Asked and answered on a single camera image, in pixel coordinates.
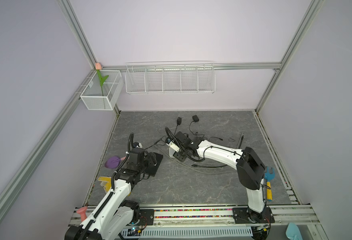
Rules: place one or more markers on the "white wire wall basket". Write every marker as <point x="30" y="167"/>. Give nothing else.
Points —
<point x="170" y="77"/>

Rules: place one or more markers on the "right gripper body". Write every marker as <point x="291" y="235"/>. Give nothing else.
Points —
<point x="180" y="155"/>

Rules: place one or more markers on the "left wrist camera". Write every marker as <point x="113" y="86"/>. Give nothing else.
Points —
<point x="137" y="145"/>

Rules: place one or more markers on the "white mesh box basket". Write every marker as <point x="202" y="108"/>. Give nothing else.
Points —
<point x="92" y="95"/>

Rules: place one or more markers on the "light blue toy scoop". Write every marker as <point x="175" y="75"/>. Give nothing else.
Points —
<point x="293" y="232"/>

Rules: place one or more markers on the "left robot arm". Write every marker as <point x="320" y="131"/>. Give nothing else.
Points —
<point x="114" y="212"/>

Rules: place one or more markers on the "artificial tulip flower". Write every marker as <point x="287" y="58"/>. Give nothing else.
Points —
<point x="102" y="78"/>

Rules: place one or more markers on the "blue yellow toy rake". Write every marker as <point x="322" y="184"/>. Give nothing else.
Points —
<point x="269" y="176"/>

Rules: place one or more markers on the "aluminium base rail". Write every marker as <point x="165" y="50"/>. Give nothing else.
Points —
<point x="199" y="222"/>

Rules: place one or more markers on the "black network switch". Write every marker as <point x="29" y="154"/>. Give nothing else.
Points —
<point x="153" y="161"/>

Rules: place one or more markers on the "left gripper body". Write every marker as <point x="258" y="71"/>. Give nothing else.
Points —
<point x="147" y="161"/>

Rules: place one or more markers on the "pink watering can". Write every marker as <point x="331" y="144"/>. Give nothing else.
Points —
<point x="82" y="212"/>

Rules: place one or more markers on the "black power adapter right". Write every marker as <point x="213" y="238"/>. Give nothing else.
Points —
<point x="195" y="118"/>

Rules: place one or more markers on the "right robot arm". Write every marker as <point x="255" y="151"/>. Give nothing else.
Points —
<point x="250" y="169"/>

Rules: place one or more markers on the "purple pink toy shovel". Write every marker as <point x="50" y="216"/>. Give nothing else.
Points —
<point x="114" y="162"/>

